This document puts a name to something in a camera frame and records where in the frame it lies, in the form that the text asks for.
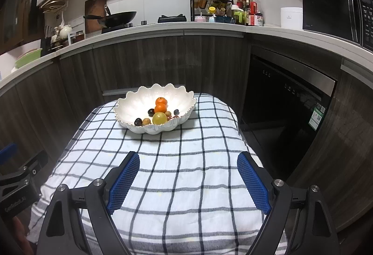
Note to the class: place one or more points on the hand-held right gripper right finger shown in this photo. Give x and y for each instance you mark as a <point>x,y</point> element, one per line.
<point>253,182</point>

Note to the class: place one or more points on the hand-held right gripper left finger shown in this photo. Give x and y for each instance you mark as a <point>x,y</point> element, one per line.
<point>123,182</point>

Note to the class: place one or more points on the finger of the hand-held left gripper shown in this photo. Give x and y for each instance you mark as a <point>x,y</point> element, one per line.
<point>7,151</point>
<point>35,163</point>

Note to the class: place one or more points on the dark purple grape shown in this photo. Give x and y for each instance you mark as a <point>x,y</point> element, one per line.
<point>151,112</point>
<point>137,122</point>

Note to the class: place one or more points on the brown walnut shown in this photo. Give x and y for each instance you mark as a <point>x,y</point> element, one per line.
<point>146,121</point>

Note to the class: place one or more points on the large yellow-green grape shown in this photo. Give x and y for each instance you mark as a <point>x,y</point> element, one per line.
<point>160,118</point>

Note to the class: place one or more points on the white scalloped bowl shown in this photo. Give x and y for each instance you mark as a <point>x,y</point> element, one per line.
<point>131,106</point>

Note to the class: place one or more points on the small brown nut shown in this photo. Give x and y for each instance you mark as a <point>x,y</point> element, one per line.
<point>168,114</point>

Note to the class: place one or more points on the orange mandarin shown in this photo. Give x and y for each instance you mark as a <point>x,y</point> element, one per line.
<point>159,108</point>
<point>161,101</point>

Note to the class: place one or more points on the blue checked cloth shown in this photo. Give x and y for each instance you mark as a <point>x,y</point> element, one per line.
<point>189,161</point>

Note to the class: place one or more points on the black dishwasher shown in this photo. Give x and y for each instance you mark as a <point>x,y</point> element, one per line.
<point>276,115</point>

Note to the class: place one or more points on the dark wood base cabinets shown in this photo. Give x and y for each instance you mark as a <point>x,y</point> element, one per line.
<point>174,59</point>

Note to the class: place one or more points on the glass jar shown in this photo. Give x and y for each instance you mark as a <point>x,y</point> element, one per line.
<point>79,36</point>

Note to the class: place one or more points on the white teapot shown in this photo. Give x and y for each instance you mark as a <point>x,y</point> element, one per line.
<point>66,30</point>

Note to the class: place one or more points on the black wok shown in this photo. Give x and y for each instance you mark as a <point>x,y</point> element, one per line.
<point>119,18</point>

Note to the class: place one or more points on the green plastic jug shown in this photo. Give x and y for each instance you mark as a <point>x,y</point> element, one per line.
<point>237,17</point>

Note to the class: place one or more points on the wooden cutting board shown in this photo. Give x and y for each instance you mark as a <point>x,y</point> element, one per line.
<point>93,7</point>

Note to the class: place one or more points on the white paper roll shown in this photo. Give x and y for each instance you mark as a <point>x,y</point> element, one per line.
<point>291,18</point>

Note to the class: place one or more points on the dark sauce bottle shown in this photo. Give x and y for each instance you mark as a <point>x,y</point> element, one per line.
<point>248,14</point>

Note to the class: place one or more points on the black gas stove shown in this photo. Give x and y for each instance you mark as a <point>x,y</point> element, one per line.
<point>172,19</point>

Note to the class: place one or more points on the black microwave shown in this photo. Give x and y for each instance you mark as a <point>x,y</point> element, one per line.
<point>329,13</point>

